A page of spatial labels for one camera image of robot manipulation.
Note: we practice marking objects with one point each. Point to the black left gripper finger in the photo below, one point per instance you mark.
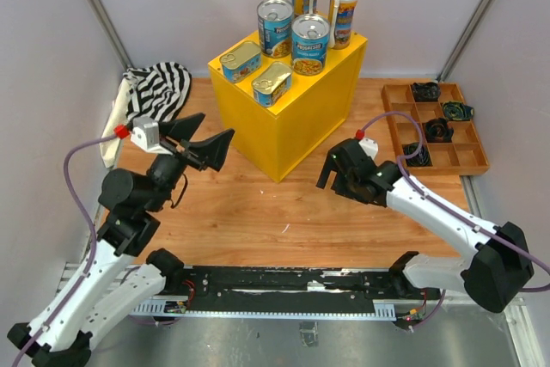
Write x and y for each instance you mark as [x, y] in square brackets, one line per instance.
[211, 152]
[181, 129]

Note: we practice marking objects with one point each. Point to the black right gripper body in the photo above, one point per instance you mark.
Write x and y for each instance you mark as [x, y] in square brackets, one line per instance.
[344, 184]

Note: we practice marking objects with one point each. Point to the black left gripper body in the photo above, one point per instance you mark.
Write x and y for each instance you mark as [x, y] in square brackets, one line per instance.
[181, 156]

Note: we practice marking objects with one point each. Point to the gold tin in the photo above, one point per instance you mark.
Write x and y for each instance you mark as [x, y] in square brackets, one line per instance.
[272, 83]
[241, 61]

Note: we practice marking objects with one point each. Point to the blue Progresso soup can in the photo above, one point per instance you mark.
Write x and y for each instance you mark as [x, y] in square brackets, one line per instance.
[274, 27]

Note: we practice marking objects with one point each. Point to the yellow tall congee can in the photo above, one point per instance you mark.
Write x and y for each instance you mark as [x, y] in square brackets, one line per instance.
[341, 14]

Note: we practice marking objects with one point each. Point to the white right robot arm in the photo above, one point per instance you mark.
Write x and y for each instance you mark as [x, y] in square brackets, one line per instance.
[492, 266]

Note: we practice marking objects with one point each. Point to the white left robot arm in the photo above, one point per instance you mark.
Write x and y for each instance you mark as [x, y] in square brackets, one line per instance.
[72, 325]

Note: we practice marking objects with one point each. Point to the black white striped cloth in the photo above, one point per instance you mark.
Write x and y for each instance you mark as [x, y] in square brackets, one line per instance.
[158, 92]

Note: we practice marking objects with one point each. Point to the yellow cabinet box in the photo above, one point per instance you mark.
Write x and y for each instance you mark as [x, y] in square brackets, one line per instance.
[276, 139]

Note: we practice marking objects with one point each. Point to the dark cloth roll front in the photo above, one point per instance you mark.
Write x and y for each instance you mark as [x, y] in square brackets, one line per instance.
[422, 159]

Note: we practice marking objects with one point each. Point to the black cloth roll middle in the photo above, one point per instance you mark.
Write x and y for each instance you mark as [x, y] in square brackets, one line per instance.
[438, 131]

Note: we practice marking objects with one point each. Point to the black cloth roll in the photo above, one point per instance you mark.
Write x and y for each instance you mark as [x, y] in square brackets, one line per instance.
[438, 131]
[426, 92]

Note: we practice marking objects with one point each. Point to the wooden compartment tray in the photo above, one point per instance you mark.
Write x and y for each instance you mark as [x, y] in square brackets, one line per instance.
[436, 115]

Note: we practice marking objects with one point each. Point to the black cloth roll back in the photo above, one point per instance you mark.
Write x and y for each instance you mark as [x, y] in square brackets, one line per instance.
[426, 92]

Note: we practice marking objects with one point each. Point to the dark green patterned cloth roll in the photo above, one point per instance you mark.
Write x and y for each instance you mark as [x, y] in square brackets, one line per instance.
[457, 111]

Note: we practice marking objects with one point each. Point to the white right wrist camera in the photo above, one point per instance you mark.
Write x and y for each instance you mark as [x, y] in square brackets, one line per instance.
[369, 146]

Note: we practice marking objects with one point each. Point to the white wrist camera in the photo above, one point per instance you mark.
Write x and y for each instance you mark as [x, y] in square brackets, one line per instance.
[369, 146]
[145, 134]

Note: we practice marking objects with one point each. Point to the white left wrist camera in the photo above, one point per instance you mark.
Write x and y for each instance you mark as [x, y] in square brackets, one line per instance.
[145, 134]

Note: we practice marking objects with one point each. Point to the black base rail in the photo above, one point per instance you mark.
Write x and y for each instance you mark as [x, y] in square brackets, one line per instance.
[299, 293]

